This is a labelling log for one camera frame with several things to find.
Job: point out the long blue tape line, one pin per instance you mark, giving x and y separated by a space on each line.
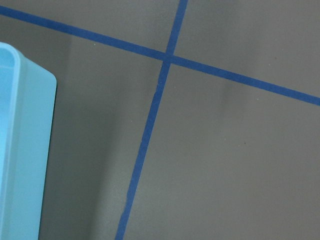
159 55

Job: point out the light blue plastic bin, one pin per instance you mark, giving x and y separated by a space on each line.
27 99

